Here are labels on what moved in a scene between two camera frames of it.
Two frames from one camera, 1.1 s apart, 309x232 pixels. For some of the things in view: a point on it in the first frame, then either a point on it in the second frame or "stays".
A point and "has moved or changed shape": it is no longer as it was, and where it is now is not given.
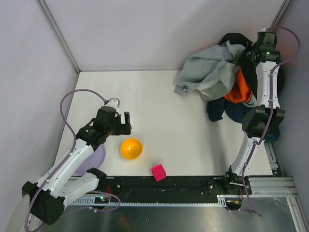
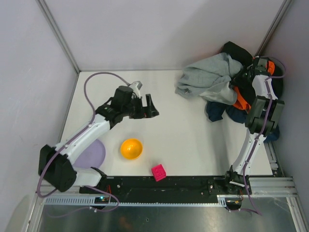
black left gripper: (123, 128) -> (141, 108)
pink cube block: (159, 172) stays
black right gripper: (240, 58) -> (240, 79)
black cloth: (246, 62) -> (245, 58)
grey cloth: (212, 71) has moved or changed shape
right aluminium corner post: (280, 14) stays
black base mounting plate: (172, 189) stays
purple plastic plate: (94, 161) stays
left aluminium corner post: (54, 25) stays
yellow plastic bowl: (131, 149) stays
